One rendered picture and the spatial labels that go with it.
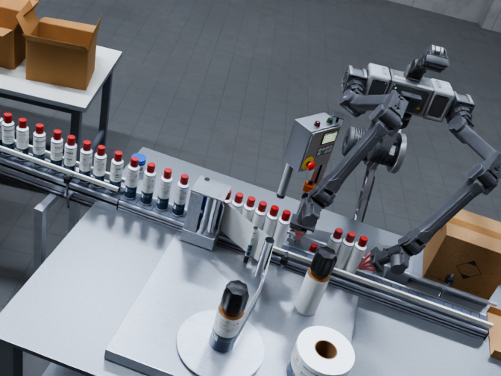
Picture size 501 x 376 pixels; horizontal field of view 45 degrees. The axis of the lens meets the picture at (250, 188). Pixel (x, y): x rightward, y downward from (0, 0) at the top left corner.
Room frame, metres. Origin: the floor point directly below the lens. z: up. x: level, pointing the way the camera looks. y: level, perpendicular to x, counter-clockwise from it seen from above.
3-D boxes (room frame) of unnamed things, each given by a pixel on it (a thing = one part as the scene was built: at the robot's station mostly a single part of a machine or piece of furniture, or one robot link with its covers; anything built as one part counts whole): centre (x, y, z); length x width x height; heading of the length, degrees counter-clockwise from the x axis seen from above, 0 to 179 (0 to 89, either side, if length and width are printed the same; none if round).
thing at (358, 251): (1.95, -0.50, 0.98); 0.05 x 0.05 x 0.20
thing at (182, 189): (2.03, 0.28, 0.98); 0.05 x 0.05 x 0.20
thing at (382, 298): (1.97, -0.29, 0.85); 1.65 x 0.11 x 0.05; 84
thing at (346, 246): (1.96, -0.45, 0.98); 0.05 x 0.05 x 0.20
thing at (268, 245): (1.80, -0.13, 0.97); 0.05 x 0.05 x 0.19
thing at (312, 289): (1.69, -0.33, 1.03); 0.09 x 0.09 x 0.30
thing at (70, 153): (2.09, 0.79, 0.98); 0.05 x 0.05 x 0.20
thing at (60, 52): (3.12, 1.27, 0.97); 0.51 x 0.42 x 0.37; 10
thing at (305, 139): (2.07, -0.19, 1.38); 0.17 x 0.10 x 0.19; 139
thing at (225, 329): (1.40, -0.05, 1.04); 0.09 x 0.09 x 0.29
